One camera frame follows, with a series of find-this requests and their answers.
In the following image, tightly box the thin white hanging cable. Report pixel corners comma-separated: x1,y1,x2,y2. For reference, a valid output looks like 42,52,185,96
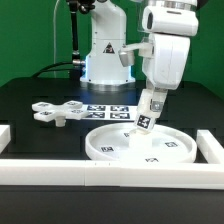
52,0,62,78

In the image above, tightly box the white cross-shaped table base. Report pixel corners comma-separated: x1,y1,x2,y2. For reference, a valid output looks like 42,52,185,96
32,100,89,127

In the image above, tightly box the white fiducial marker sheet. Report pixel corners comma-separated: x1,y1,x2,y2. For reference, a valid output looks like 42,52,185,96
83,104,137,121

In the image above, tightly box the white round table top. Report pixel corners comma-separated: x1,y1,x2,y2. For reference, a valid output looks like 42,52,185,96
85,123,197,163

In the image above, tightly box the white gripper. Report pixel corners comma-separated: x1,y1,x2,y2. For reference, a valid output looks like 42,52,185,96
137,33,190,119

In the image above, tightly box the black cable bundle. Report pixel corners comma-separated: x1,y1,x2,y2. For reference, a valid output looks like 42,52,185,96
31,60,86,78

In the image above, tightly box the white front fence rail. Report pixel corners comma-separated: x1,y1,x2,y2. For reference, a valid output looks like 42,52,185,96
0,159,224,190

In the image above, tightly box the white right fence piece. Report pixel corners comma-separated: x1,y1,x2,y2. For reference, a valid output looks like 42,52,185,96
196,130,224,165

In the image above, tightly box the white left fence piece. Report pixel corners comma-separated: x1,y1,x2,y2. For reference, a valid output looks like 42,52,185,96
0,125,11,154

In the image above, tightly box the white fence piece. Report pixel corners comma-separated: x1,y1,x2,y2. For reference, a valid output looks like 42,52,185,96
196,130,224,165
0,125,11,154

